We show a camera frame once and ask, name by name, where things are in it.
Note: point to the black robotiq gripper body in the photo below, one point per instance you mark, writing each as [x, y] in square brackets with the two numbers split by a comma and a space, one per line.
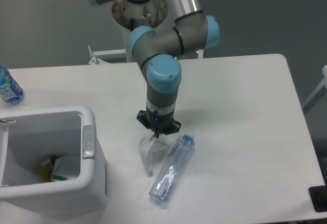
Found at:
[165, 124]

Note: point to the white paper wrapper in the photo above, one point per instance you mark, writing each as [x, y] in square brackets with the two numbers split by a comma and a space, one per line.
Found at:
[148, 146]

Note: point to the clear plastic bottle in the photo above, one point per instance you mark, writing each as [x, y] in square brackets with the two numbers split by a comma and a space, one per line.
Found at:
[173, 168]

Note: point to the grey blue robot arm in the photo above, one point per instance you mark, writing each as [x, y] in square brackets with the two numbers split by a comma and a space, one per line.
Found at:
[156, 53]

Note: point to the trash inside the can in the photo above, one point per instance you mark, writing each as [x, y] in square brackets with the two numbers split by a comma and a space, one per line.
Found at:
[60, 168]

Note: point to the white trash can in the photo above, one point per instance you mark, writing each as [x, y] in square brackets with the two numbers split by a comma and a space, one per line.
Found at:
[29, 137]

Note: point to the blue labelled water bottle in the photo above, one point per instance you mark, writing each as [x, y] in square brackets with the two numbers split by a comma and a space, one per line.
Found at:
[11, 92]

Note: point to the black clamp at table edge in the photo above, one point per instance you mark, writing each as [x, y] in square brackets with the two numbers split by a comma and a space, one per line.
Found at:
[318, 198]

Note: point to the white pedestal base frame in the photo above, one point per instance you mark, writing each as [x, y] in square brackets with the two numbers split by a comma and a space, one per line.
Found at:
[120, 56]

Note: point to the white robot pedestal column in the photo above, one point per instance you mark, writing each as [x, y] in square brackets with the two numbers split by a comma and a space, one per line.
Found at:
[130, 16]

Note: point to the white frame at right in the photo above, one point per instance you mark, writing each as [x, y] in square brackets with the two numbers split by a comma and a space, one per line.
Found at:
[316, 94]

